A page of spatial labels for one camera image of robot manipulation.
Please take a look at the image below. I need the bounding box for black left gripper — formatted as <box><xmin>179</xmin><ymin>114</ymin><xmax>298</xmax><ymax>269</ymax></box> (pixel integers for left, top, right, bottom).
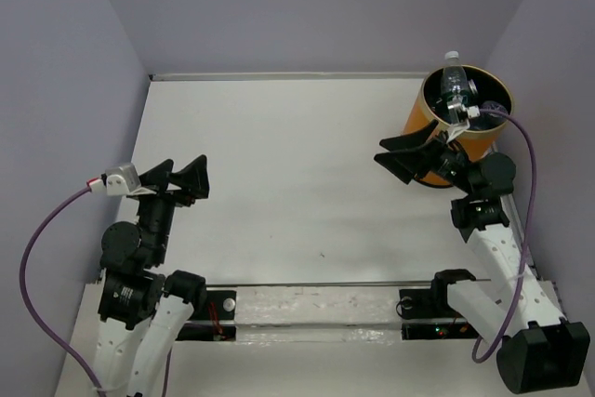
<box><xmin>133</xmin><ymin>152</ymin><xmax>210</xmax><ymax>261</ymax></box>

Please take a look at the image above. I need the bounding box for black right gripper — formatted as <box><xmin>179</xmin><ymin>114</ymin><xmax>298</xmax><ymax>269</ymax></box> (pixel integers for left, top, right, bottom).
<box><xmin>374</xmin><ymin>118</ymin><xmax>476</xmax><ymax>197</ymax></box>

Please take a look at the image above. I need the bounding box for green label plastic bottle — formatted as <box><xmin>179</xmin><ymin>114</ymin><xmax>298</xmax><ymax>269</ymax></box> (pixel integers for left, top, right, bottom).
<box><xmin>441</xmin><ymin>50</ymin><xmax>470</xmax><ymax>104</ymax></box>

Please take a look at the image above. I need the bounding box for clear plastic bottle no label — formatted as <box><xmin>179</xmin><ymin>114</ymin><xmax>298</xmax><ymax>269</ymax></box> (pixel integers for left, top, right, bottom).
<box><xmin>470</xmin><ymin>100</ymin><xmax>508</xmax><ymax>131</ymax></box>

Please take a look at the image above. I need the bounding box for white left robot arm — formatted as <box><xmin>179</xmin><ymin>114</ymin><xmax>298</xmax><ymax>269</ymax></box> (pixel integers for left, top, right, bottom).
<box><xmin>88</xmin><ymin>155</ymin><xmax>210</xmax><ymax>396</ymax></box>

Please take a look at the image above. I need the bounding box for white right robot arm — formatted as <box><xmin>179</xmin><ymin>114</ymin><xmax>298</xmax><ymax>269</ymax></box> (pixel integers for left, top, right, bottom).
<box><xmin>374</xmin><ymin>122</ymin><xmax>590</xmax><ymax>394</ymax></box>

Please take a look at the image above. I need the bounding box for orange cylindrical bin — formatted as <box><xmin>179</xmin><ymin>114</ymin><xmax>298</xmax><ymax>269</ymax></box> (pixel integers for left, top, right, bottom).
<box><xmin>402</xmin><ymin>65</ymin><xmax>515</xmax><ymax>161</ymax></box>

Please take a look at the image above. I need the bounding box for silver bolt left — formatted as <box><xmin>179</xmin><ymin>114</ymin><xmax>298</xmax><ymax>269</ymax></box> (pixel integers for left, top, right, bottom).
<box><xmin>223</xmin><ymin>298</ymin><xmax>236</xmax><ymax>312</ymax></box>

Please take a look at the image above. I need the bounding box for silver bolt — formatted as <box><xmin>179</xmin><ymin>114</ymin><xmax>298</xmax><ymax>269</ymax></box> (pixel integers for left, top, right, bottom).
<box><xmin>400</xmin><ymin>297</ymin><xmax>413</xmax><ymax>310</ymax></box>
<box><xmin>223</xmin><ymin>298</ymin><xmax>236</xmax><ymax>312</ymax></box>

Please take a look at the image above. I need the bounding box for silver bolt right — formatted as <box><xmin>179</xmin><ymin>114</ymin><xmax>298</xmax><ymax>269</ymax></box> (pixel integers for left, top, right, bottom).
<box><xmin>400</xmin><ymin>297</ymin><xmax>413</xmax><ymax>310</ymax></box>

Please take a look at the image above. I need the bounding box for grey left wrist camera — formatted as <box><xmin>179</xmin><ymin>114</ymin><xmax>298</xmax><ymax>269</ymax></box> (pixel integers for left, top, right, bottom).
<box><xmin>86</xmin><ymin>163</ymin><xmax>141</xmax><ymax>196</ymax></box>

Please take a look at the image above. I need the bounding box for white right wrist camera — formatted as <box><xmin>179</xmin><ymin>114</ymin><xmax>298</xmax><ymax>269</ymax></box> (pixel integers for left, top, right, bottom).
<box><xmin>446</xmin><ymin>95</ymin><xmax>480</xmax><ymax>143</ymax></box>

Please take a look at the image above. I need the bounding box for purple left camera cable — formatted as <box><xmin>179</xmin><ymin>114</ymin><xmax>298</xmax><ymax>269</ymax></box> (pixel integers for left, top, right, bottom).
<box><xmin>19</xmin><ymin>185</ymin><xmax>106</xmax><ymax>392</ymax></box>

